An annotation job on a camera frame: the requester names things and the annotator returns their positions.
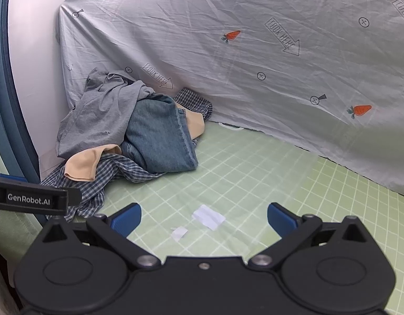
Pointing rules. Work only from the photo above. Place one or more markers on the large white paper scrap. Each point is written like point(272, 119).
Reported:
point(209, 217)

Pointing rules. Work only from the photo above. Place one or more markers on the blue checked shirt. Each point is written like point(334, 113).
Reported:
point(123, 170)

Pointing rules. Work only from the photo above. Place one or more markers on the dark teal curtain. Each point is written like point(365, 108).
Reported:
point(5, 105)

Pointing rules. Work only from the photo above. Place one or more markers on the blue denim jeans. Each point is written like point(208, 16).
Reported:
point(159, 137)

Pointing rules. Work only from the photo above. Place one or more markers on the beige garment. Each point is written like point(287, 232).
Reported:
point(83, 167)

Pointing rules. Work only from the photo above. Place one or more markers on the grey carrot print sheet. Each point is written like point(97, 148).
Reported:
point(241, 82)

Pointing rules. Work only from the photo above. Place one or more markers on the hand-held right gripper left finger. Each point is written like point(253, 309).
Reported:
point(126, 219)

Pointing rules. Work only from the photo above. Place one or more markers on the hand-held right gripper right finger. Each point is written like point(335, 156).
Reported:
point(281, 220)

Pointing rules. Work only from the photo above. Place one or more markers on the green grid bedsheet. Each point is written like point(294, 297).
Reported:
point(254, 177)

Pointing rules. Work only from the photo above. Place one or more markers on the white plastic object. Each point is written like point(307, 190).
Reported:
point(230, 126)

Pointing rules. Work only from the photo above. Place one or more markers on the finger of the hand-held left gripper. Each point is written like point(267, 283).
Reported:
point(11, 178)

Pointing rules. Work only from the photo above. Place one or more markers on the grey sweatpants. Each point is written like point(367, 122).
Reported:
point(97, 118)

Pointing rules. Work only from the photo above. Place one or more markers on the small white paper scrap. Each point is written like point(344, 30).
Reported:
point(179, 233)

